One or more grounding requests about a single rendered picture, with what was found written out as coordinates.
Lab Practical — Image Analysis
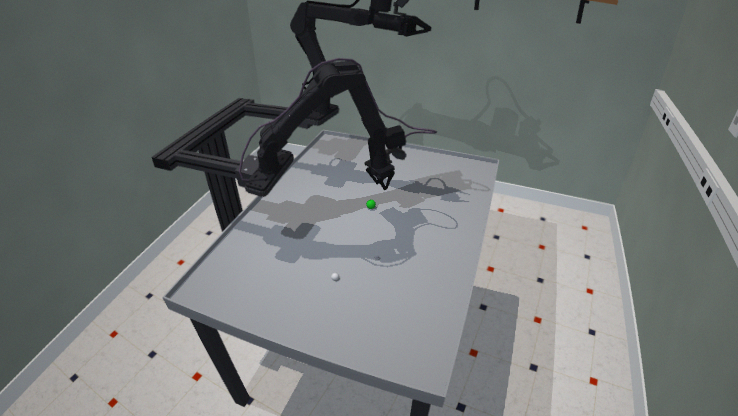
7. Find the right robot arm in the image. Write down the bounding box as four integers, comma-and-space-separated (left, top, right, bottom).
246, 61, 406, 191

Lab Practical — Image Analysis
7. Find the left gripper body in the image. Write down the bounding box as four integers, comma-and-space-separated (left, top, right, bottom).
386, 0, 413, 36

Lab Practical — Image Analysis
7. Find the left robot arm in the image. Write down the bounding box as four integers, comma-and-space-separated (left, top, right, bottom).
290, 0, 392, 121

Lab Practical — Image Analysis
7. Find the grey table edge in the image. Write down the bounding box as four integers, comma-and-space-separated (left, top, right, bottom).
163, 130, 499, 401

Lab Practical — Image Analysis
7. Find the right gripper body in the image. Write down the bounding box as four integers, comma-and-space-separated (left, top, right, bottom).
364, 147, 405, 180

